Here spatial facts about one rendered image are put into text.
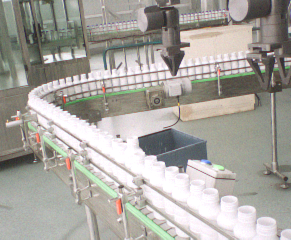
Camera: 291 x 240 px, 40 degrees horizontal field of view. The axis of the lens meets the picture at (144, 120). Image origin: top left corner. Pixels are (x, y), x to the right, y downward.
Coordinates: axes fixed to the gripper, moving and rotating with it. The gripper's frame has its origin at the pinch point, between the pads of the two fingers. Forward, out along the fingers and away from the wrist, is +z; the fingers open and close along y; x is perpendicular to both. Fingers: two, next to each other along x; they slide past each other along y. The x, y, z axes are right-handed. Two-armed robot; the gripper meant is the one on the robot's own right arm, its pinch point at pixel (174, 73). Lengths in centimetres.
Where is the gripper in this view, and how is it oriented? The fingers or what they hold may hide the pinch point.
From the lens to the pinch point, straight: 129.7
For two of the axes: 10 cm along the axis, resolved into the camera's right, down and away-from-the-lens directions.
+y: -8.1, 2.5, -5.4
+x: 5.9, 1.9, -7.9
